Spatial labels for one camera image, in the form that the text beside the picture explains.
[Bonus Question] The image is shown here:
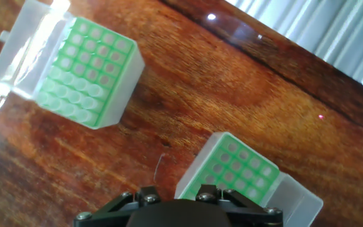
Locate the tall translucent green tip box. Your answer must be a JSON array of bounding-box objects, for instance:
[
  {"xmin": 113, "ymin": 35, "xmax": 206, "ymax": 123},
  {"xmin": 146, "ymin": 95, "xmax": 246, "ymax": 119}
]
[{"xmin": 174, "ymin": 131, "xmax": 324, "ymax": 227}]

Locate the low green rack tip box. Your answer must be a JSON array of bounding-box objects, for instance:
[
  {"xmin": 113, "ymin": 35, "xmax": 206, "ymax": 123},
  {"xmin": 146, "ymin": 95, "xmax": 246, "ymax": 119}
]
[{"xmin": 0, "ymin": 0, "xmax": 146, "ymax": 131}]

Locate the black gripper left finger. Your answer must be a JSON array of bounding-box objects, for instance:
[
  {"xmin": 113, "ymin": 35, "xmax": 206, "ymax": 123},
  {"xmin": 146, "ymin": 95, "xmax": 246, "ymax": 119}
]
[{"xmin": 73, "ymin": 185, "xmax": 163, "ymax": 227}]

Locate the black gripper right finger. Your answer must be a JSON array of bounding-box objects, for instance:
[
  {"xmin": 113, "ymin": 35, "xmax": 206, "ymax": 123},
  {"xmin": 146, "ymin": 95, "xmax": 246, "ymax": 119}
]
[{"xmin": 195, "ymin": 183, "xmax": 284, "ymax": 227}]

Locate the glossy brown wooden board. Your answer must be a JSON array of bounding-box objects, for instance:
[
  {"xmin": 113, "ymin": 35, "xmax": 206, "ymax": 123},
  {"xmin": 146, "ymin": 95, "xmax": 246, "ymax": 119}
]
[{"xmin": 0, "ymin": 0, "xmax": 363, "ymax": 227}]

